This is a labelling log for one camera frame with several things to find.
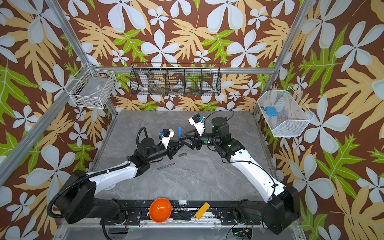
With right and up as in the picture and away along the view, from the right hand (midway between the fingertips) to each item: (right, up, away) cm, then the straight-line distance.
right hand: (182, 137), depth 68 cm
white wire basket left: (-54, +28, +18) cm, 63 cm away
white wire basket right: (+58, +11, +10) cm, 60 cm away
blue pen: (-1, -1, -2) cm, 3 cm away
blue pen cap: (-1, +3, +3) cm, 4 cm away
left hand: (0, -3, +8) cm, 9 cm away
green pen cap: (-2, -13, +28) cm, 30 cm away
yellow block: (+10, -38, +8) cm, 41 cm away
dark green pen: (-12, -19, +23) cm, 32 cm away
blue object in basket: (+51, +14, +18) cm, 56 cm away
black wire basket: (-6, +37, +29) cm, 47 cm away
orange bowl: (-12, -38, +8) cm, 41 cm away
